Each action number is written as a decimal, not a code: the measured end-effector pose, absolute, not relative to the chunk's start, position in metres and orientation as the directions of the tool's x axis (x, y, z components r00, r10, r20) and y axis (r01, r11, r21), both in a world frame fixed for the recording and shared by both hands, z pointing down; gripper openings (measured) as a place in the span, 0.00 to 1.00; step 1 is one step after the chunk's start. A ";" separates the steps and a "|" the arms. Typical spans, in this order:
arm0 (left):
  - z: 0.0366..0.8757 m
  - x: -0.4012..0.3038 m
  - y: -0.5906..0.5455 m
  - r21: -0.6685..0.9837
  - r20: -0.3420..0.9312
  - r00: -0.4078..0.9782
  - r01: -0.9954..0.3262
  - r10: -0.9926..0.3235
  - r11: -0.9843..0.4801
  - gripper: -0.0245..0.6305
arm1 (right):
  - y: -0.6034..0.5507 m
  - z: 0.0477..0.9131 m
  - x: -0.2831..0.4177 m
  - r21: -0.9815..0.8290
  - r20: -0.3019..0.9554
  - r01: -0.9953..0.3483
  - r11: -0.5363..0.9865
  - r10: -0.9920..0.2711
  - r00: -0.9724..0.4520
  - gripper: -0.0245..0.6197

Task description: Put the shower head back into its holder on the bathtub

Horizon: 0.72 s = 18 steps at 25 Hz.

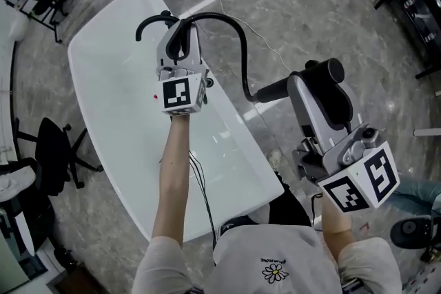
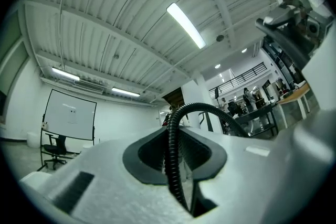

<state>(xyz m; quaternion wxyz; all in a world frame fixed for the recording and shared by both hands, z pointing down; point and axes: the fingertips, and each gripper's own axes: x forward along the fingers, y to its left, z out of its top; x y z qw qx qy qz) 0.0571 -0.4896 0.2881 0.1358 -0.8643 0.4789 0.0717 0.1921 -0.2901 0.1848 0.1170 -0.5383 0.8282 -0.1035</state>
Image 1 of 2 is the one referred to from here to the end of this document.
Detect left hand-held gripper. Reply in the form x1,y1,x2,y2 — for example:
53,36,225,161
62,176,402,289
154,20,211,116

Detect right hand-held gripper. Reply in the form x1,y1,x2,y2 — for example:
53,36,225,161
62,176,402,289
287,73,401,215

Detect black shower head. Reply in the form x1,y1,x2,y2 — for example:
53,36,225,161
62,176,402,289
256,57,347,103

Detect black shower hose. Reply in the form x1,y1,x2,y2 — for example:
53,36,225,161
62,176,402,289
178,11,263,103

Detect person's right forearm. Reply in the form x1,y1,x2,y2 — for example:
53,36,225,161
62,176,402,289
320,195,354,261

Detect person's left forearm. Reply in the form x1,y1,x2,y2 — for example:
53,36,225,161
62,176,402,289
150,112,192,246

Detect black curved bathtub faucet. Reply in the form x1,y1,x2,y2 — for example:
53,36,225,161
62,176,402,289
134,10,180,43

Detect white bathtub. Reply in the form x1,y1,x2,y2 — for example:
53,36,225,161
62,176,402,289
67,0,285,242

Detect person's white shoe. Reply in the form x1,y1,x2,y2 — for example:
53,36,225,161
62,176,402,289
267,149,283,169

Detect person's black trousers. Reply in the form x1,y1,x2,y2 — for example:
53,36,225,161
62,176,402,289
213,171,313,252

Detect white bar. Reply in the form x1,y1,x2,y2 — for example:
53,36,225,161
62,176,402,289
412,127,441,139

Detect black shelf unit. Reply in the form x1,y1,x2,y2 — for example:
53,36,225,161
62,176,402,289
369,0,441,80

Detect black office chair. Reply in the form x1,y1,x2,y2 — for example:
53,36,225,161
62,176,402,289
14,116,104,198

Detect white flower print shirt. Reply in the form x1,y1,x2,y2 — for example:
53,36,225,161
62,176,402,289
130,225,402,294

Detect white curved desk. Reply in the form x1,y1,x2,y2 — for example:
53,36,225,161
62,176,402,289
0,0,32,165

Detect black chair with grey cushion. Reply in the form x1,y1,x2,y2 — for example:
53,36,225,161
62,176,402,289
0,157,39,206

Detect brown box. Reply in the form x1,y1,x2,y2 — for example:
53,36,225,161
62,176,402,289
51,247,106,294

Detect white cabinet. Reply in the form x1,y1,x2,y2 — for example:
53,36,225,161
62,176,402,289
0,202,56,288

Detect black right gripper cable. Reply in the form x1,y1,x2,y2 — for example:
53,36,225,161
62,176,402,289
311,193,324,230

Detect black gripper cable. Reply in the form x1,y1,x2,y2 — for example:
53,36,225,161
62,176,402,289
188,150,219,247
311,193,324,230

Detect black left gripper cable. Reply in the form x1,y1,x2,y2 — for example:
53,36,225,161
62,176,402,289
188,150,219,247

